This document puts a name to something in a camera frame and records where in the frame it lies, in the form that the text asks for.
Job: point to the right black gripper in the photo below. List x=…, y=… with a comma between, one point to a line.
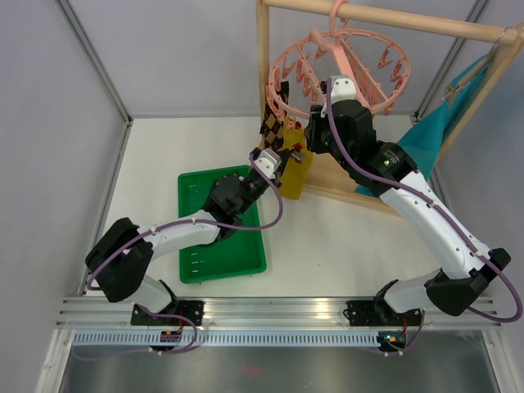
x=312, y=130

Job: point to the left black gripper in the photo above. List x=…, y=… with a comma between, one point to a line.
x=286, y=155

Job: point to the brown argyle sock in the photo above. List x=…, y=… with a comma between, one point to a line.
x=271, y=131
x=283, y=96

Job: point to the pink round clip hanger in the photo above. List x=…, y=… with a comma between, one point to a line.
x=294, y=62

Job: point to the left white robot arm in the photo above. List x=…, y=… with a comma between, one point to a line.
x=118, y=263

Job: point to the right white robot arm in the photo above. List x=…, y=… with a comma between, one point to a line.
x=344, y=130

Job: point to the teal cloth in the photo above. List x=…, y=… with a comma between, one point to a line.
x=425, y=139

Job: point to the green plastic tray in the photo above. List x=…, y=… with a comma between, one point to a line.
x=241, y=254

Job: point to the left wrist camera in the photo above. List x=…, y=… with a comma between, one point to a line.
x=269, y=163

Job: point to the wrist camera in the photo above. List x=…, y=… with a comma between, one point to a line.
x=269, y=163
x=341, y=87

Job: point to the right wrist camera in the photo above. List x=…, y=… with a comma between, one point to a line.
x=341, y=87

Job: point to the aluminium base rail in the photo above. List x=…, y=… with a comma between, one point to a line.
x=281, y=313

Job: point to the white cable duct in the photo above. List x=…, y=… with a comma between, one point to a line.
x=358, y=338

